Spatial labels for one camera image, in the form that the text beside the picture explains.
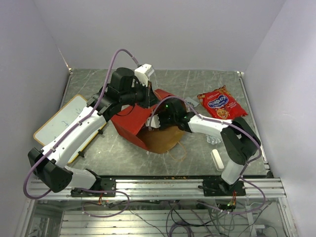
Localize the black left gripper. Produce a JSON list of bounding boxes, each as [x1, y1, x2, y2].
[[120, 79, 161, 109]]

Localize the clear plastic wrapper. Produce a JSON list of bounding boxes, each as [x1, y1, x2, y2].
[[185, 97, 199, 108], [206, 135, 221, 145]]

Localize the red brown paper bag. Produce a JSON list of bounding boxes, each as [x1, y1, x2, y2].
[[110, 88, 188, 162]]

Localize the red cookie snack bag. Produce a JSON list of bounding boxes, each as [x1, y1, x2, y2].
[[197, 85, 248, 119]]

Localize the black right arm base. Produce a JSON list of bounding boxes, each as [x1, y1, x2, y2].
[[198, 175, 246, 197]]

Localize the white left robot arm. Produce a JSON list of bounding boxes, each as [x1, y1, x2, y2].
[[28, 64, 158, 196]]

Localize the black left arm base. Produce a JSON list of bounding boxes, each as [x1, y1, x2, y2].
[[71, 176, 117, 198]]

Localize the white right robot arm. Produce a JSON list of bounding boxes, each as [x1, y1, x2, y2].
[[153, 96, 262, 196]]

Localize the white eraser block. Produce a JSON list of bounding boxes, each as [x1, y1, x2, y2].
[[211, 149, 225, 171]]

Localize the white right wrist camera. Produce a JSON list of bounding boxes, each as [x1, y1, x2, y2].
[[145, 115, 160, 128]]

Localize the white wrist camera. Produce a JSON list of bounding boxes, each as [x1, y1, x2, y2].
[[145, 115, 160, 128], [134, 64, 155, 87]]

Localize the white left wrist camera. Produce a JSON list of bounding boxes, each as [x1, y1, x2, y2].
[[134, 64, 155, 87]]

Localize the aluminium frame rail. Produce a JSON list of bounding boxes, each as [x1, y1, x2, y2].
[[27, 177, 287, 200]]

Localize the small whiteboard yellow frame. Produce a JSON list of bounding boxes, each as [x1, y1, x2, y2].
[[34, 95, 106, 167]]

